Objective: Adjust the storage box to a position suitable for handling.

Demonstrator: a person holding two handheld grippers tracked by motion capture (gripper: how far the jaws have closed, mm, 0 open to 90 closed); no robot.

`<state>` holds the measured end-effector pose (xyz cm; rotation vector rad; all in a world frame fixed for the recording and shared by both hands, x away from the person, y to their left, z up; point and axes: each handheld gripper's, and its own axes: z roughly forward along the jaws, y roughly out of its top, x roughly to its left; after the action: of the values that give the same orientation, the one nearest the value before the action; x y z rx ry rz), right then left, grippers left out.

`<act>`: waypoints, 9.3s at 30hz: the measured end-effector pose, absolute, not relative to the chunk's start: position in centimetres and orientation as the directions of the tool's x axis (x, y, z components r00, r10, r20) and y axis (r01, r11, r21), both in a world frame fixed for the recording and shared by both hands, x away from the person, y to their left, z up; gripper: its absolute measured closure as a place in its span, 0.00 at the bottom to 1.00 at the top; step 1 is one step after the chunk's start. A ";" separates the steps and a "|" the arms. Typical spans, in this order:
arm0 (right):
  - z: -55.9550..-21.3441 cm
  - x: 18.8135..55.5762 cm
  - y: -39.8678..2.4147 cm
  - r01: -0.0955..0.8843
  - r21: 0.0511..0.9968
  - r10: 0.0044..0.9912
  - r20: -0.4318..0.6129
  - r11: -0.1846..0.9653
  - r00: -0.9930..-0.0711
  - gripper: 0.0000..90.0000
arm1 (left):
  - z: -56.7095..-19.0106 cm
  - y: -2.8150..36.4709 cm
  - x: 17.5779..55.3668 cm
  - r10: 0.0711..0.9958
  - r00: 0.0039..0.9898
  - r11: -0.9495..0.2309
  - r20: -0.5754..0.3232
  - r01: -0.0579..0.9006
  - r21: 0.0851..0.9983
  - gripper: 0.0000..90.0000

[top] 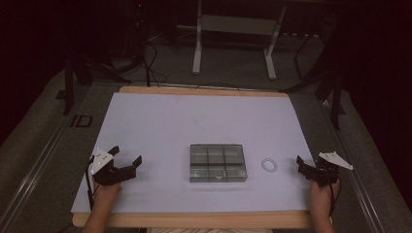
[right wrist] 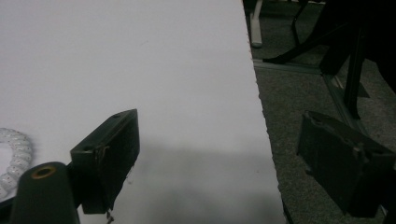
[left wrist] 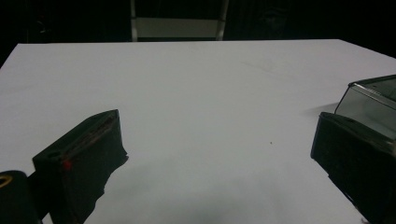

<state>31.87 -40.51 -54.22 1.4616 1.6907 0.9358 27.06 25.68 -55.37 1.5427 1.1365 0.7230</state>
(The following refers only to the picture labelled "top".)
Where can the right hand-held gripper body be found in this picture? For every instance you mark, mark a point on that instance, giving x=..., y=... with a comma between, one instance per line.
x=325, y=170

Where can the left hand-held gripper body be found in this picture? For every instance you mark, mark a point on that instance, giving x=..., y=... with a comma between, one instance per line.
x=104, y=171

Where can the clear plastic compartment box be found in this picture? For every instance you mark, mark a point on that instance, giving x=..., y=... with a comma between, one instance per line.
x=217, y=162

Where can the person's left hand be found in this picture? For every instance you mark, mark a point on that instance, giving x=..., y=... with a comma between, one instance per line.
x=106, y=195

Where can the person's right hand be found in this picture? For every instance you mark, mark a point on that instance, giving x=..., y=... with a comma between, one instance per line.
x=324, y=197

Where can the white table mat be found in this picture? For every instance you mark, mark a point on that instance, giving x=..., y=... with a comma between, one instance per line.
x=168, y=129

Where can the black stand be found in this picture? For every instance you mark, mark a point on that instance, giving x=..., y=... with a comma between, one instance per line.
x=68, y=87
x=336, y=100

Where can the white metal stand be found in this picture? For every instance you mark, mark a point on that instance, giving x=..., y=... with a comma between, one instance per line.
x=238, y=25

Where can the metal floor rail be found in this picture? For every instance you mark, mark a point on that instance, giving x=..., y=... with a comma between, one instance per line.
x=353, y=168
x=39, y=166

